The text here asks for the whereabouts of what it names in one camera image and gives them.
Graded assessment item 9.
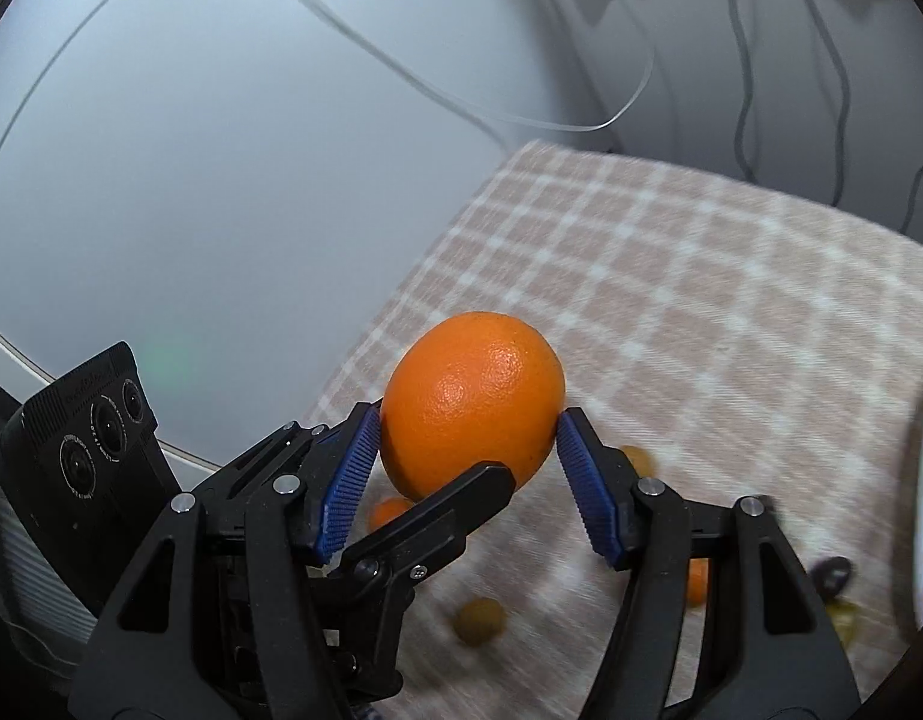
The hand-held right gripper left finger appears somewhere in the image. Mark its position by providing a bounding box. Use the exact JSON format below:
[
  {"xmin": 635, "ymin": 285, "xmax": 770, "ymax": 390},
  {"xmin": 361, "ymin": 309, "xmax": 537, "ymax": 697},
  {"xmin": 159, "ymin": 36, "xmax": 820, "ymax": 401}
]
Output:
[{"xmin": 71, "ymin": 401, "xmax": 383, "ymax": 720}]

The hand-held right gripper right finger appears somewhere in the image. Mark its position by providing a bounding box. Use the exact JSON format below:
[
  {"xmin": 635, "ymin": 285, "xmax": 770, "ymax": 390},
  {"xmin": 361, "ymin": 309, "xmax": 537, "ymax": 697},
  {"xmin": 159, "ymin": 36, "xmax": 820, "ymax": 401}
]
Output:
[{"xmin": 555, "ymin": 406, "xmax": 863, "ymax": 720}]

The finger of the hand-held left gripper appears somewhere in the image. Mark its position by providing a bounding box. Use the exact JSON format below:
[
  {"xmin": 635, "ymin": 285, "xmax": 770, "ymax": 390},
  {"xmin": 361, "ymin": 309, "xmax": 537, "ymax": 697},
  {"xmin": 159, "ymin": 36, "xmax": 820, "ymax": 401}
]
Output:
[
  {"xmin": 339, "ymin": 463, "xmax": 518, "ymax": 602},
  {"xmin": 197, "ymin": 401, "xmax": 370, "ymax": 511}
]

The green grape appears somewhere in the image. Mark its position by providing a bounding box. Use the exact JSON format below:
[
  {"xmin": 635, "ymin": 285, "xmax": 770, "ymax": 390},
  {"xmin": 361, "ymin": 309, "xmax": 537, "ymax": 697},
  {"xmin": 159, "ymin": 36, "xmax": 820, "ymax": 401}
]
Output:
[
  {"xmin": 825, "ymin": 598, "xmax": 863, "ymax": 646},
  {"xmin": 452, "ymin": 596, "xmax": 509, "ymax": 646}
]

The large orange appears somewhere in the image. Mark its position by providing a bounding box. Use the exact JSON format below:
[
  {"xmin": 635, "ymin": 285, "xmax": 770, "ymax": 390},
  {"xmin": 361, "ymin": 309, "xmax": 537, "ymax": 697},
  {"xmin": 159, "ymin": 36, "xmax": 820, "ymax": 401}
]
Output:
[{"xmin": 378, "ymin": 311, "xmax": 567, "ymax": 502}]

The dark purple grape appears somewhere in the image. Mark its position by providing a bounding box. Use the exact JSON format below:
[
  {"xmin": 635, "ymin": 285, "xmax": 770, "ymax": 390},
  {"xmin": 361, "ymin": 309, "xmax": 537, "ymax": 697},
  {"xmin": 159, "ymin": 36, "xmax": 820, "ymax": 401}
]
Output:
[{"xmin": 810, "ymin": 556, "xmax": 856, "ymax": 601}]

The beige checkered tablecloth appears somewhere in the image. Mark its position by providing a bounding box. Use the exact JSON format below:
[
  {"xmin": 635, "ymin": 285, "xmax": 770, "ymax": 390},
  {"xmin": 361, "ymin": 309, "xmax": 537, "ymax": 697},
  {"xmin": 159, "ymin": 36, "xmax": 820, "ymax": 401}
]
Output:
[{"xmin": 300, "ymin": 139, "xmax": 923, "ymax": 706}]

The thin white cable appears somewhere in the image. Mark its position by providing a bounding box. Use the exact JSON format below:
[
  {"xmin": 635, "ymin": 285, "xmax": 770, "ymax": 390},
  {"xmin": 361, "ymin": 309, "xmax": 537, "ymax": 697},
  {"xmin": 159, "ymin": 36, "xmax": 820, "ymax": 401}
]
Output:
[{"xmin": 0, "ymin": 0, "xmax": 158, "ymax": 196}]

